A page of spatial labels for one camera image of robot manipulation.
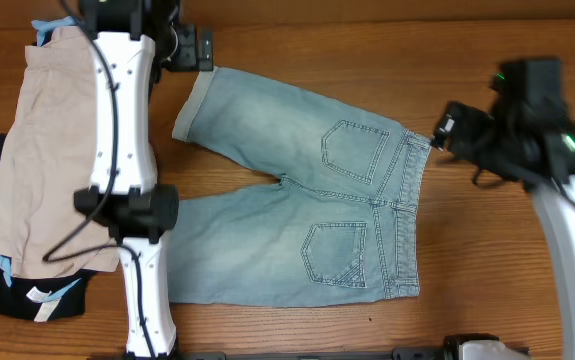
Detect light blue denim shorts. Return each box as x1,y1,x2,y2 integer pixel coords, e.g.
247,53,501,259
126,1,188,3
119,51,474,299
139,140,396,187
167,67,430,307

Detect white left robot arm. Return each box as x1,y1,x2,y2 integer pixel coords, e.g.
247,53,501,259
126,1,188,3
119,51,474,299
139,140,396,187
74,0,213,359

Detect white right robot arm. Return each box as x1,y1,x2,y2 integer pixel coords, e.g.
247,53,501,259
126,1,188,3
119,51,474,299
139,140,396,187
431,57,575,359

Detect beige shorts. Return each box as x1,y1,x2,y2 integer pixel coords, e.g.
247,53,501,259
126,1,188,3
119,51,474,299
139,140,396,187
0,27,119,279

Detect black garment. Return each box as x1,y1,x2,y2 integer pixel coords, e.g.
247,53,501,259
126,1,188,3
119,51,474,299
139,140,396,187
0,133,96,322

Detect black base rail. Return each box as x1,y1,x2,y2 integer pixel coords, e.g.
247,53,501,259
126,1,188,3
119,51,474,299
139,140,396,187
86,333,531,360

